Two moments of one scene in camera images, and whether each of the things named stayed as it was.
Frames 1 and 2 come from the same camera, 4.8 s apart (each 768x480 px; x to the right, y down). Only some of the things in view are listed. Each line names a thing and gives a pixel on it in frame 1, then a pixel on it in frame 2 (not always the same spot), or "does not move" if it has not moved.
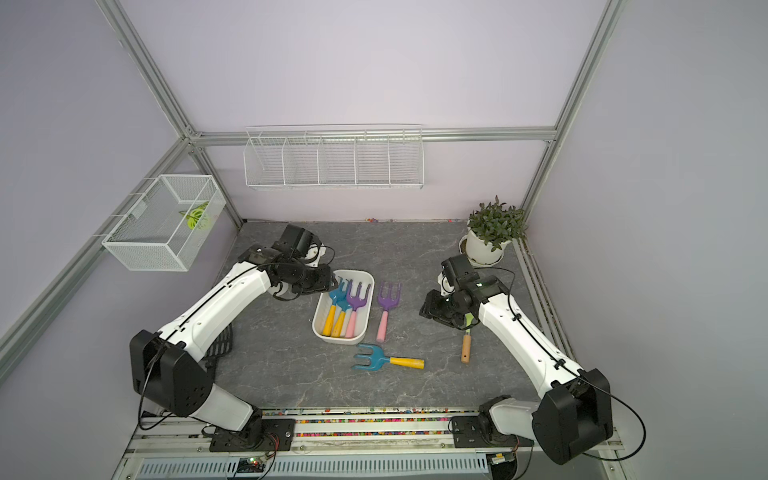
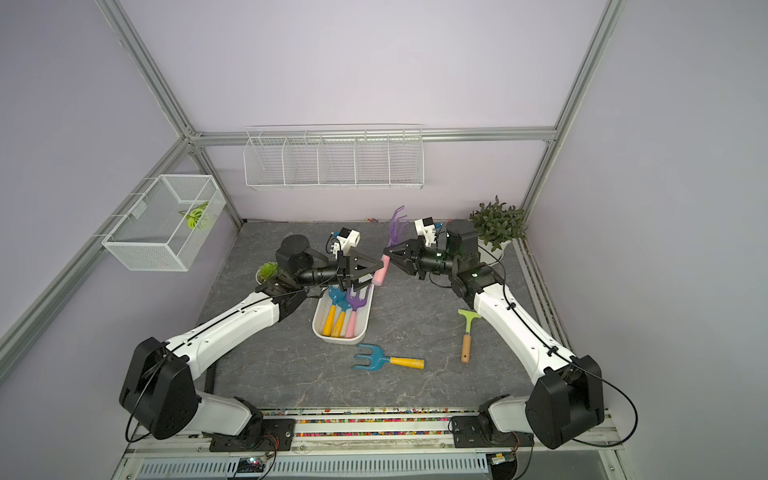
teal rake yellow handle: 344,305 does not move
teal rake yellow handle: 334,295 does not move
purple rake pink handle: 355,303 does not move
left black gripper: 324,281 → 350,273
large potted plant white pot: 490,229 does not move
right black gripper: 431,302 → 414,257
